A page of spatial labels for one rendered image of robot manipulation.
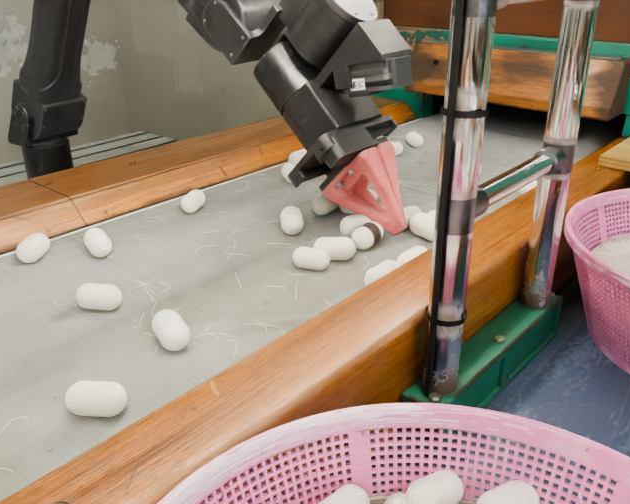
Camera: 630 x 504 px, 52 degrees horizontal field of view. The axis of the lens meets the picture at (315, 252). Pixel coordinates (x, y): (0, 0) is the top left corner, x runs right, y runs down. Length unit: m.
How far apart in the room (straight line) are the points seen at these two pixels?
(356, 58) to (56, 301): 0.31
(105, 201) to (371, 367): 0.37
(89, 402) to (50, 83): 0.57
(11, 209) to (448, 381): 0.43
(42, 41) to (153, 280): 0.42
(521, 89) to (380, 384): 0.58
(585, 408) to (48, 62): 0.70
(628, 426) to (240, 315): 0.29
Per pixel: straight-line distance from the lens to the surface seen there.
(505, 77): 0.92
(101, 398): 0.38
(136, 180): 0.71
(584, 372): 0.56
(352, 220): 0.58
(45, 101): 0.90
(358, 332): 0.40
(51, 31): 0.86
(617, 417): 0.52
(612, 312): 0.54
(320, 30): 0.58
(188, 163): 0.75
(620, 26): 0.93
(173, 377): 0.42
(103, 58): 2.91
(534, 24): 0.97
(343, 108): 0.58
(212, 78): 2.51
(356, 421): 0.34
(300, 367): 0.37
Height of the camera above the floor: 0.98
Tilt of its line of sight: 25 degrees down
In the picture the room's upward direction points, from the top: straight up
